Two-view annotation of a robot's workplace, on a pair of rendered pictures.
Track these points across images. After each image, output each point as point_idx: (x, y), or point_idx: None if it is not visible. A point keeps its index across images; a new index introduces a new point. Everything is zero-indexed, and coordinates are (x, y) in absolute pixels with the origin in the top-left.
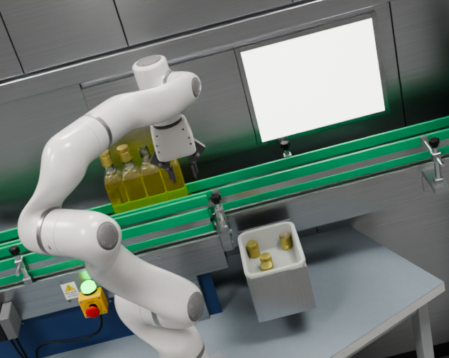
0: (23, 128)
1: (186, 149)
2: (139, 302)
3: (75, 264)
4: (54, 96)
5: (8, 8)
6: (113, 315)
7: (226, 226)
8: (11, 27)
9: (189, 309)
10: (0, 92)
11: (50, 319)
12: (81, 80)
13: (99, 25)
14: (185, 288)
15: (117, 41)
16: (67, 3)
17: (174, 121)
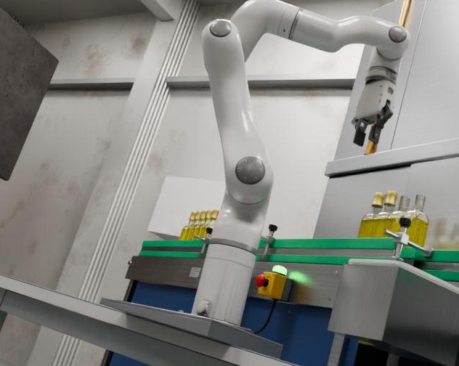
0: (366, 195)
1: (374, 106)
2: (221, 136)
3: (292, 260)
4: (396, 173)
5: (407, 102)
6: (283, 329)
7: (396, 256)
8: (401, 115)
9: (241, 161)
10: (367, 159)
11: (253, 310)
12: (415, 157)
13: (452, 118)
14: (256, 150)
15: (458, 133)
16: (441, 99)
17: (375, 73)
